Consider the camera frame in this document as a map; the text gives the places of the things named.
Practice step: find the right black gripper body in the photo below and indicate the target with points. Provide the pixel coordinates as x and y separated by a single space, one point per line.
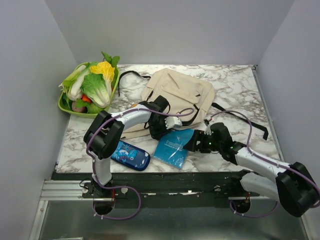
208 143

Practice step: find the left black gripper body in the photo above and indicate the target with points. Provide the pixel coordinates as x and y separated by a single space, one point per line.
158 128

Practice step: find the blue notebook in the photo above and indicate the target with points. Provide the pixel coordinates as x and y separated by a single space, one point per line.
170 148

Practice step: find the beige canvas student bag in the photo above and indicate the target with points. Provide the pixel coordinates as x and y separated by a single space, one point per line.
181 91

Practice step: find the blue pencil case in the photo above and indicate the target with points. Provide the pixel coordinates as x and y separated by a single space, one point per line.
131 156

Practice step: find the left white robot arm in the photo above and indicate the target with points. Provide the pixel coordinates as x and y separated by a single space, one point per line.
105 132

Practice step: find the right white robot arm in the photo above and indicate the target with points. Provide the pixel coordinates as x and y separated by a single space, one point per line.
291 185

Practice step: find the green toy lettuce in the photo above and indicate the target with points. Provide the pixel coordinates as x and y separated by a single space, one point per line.
94 87

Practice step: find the orange toy carrot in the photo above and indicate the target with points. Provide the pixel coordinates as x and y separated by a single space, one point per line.
86 99

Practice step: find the yellow toy cabbage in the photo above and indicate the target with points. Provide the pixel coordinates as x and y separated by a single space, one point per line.
105 69

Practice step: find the white toy bok choy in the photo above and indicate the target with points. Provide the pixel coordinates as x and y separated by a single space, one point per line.
71 84

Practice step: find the green vegetable basket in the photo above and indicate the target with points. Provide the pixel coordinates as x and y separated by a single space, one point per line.
84 109

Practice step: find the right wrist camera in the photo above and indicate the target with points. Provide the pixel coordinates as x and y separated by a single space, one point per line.
208 130

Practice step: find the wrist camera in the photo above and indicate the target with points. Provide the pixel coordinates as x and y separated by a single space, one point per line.
172 122
208 130

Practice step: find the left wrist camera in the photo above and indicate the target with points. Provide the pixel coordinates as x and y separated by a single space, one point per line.
172 122

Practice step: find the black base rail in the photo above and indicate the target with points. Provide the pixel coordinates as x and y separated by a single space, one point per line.
155 190

